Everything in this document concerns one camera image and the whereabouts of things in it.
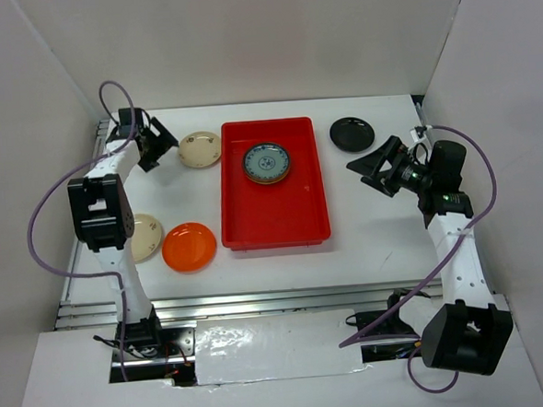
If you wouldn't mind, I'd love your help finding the beige plate with characters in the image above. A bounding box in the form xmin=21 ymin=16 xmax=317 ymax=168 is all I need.
xmin=131 ymin=213 xmax=163 ymax=263

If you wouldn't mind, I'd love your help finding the orange plate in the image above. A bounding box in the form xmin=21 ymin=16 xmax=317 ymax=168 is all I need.
xmin=162 ymin=222 xmax=217 ymax=273
xmin=245 ymin=165 xmax=291 ymax=180

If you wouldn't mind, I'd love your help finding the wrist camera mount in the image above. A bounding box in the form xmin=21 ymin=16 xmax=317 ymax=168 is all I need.
xmin=116 ymin=108 xmax=150 ymax=140
xmin=410 ymin=103 xmax=433 ymax=147

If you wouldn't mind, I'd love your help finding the yellow patterned plate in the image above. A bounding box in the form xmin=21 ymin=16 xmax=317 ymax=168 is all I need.
xmin=250 ymin=175 xmax=286 ymax=185

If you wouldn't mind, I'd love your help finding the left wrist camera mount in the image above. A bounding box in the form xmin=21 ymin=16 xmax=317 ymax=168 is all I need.
xmin=116 ymin=108 xmax=150 ymax=140

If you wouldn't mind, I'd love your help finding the white front cover panel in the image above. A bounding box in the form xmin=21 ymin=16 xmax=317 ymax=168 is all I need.
xmin=194 ymin=309 xmax=366 ymax=386

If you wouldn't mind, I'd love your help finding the red plastic bin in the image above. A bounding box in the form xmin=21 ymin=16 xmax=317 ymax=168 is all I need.
xmin=221 ymin=117 xmax=331 ymax=251

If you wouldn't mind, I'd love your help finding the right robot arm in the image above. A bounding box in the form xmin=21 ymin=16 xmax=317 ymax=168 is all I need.
xmin=341 ymin=136 xmax=514 ymax=376

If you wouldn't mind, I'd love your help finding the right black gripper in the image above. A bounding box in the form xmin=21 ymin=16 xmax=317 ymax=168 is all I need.
xmin=346 ymin=133 xmax=436 ymax=200

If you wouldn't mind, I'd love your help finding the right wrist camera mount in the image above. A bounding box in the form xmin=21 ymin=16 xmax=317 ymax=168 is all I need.
xmin=410 ymin=103 xmax=433 ymax=147

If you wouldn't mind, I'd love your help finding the black plate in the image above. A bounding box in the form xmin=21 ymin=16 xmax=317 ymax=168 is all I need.
xmin=329 ymin=117 xmax=375 ymax=154

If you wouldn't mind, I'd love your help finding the blue patterned plate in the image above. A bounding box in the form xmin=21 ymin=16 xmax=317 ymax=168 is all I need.
xmin=242 ymin=142 xmax=291 ymax=172

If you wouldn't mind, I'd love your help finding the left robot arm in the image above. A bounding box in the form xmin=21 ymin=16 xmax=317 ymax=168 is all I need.
xmin=67 ymin=109 xmax=179 ymax=358

